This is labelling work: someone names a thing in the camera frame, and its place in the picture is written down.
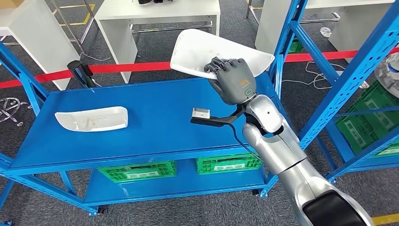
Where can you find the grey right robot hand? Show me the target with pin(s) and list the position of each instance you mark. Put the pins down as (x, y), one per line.
(237, 84)

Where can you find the white curved plastic part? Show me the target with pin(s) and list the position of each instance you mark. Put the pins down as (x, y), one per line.
(199, 50)
(99, 120)

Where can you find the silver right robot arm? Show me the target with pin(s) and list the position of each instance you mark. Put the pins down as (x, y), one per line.
(280, 146)

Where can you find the blue metal shelf rack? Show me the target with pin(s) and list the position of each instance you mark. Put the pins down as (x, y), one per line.
(156, 118)
(374, 162)
(7, 192)

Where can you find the silver round metal part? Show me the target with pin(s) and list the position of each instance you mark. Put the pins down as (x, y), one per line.
(389, 78)

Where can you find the white table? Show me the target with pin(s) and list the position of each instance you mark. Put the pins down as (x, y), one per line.
(271, 28)
(40, 37)
(156, 12)

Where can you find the green plastic crate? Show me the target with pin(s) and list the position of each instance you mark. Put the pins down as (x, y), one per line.
(361, 124)
(295, 46)
(137, 171)
(227, 163)

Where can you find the clear crumpled plastic bag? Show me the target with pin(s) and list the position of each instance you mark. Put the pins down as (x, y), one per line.
(325, 32)

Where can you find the red barrier tape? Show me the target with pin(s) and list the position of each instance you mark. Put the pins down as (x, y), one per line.
(124, 67)

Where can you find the black object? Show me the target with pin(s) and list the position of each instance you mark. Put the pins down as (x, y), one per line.
(146, 2)

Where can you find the yellow tape strip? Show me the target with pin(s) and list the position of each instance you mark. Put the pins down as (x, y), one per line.
(388, 219)
(73, 23)

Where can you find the chrome chair base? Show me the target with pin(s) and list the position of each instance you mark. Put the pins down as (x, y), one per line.
(11, 106)

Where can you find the black camera bracket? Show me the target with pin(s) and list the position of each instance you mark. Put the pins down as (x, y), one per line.
(215, 121)

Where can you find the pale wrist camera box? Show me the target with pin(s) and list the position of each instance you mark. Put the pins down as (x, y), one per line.
(201, 113)

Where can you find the black stanchion post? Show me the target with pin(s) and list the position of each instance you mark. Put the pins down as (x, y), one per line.
(79, 73)

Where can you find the chrome tube frame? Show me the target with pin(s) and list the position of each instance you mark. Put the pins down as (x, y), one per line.
(89, 9)

